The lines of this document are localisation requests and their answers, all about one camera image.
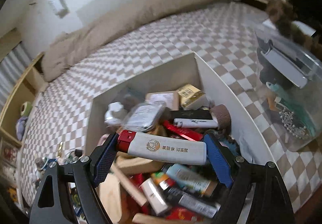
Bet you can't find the white lighter red cap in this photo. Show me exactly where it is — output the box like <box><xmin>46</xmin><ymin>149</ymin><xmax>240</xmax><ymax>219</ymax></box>
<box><xmin>117</xmin><ymin>130</ymin><xmax>207</xmax><ymax>166</ymax></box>

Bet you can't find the white round jar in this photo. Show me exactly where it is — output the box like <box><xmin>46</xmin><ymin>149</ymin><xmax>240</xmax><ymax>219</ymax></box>
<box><xmin>104</xmin><ymin>102</ymin><xmax>128</xmax><ymax>127</ymax></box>

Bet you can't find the brown tape roll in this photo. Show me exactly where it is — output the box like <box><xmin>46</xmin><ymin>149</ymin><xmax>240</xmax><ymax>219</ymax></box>
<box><xmin>210</xmin><ymin>104</ymin><xmax>231</xmax><ymax>130</ymax></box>

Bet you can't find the black lighter barcode label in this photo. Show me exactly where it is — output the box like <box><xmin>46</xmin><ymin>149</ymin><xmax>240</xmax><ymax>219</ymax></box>
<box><xmin>164</xmin><ymin>188</ymin><xmax>221</xmax><ymax>219</ymax></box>

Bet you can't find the white black lighter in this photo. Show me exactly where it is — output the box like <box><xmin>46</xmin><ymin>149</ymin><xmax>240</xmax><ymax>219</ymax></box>
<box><xmin>173</xmin><ymin>118</ymin><xmax>218</xmax><ymax>128</ymax></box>

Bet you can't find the clear plastic clamshell pack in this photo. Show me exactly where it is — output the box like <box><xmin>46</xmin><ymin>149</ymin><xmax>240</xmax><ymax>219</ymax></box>
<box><xmin>122</xmin><ymin>101</ymin><xmax>166</xmax><ymax>132</ymax></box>

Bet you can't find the gold white small box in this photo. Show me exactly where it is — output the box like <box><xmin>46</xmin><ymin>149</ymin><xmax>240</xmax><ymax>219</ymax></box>
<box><xmin>176</xmin><ymin>84</ymin><xmax>209</xmax><ymax>111</ymax></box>

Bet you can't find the silver tiara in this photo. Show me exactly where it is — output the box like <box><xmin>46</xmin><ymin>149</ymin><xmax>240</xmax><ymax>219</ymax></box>
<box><xmin>279</xmin><ymin>108</ymin><xmax>311</xmax><ymax>139</ymax></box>

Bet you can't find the white cardboard shoe box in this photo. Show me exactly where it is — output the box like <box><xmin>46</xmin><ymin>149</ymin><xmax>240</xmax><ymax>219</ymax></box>
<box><xmin>85</xmin><ymin>53</ymin><xmax>275</xmax><ymax>165</ymax></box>

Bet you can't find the purple plush toy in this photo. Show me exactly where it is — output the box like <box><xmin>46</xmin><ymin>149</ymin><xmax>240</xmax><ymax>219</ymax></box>
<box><xmin>15</xmin><ymin>116</ymin><xmax>28</xmax><ymax>141</ymax></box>

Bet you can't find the framed picture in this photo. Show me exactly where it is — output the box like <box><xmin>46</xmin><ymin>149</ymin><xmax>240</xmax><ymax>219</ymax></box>
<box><xmin>1</xmin><ymin>140</ymin><xmax>19</xmax><ymax>181</ymax></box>

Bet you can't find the green avocado plush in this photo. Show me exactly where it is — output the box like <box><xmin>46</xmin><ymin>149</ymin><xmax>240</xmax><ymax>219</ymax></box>
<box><xmin>20</xmin><ymin>101</ymin><xmax>33</xmax><ymax>117</ymax></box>

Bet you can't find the wooden bedside shelf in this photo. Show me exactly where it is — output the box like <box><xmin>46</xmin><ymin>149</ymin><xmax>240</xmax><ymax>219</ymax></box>
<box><xmin>1</xmin><ymin>52</ymin><xmax>48</xmax><ymax>148</ymax></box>

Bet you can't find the clear plastic storage bin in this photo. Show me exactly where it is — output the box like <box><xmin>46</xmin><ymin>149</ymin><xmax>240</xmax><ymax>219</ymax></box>
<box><xmin>254</xmin><ymin>19</ymin><xmax>321</xmax><ymax>151</ymax></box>

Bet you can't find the checkered bed sheet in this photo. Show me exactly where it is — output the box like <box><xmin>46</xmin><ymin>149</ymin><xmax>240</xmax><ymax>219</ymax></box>
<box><xmin>20</xmin><ymin>2</ymin><xmax>321</xmax><ymax>210</ymax></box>

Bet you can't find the grey curtain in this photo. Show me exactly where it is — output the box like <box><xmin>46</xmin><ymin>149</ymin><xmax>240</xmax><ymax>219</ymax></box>
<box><xmin>0</xmin><ymin>42</ymin><xmax>32</xmax><ymax>109</ymax></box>

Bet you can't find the beige duvet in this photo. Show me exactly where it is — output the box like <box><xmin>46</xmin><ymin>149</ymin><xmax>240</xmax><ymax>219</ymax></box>
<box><xmin>41</xmin><ymin>0</ymin><xmax>218</xmax><ymax>82</ymax></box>

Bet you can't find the hanging white paper bag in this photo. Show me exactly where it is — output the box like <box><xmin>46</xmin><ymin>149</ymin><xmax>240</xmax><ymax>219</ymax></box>
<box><xmin>47</xmin><ymin>0</ymin><xmax>69</xmax><ymax>18</ymax></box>

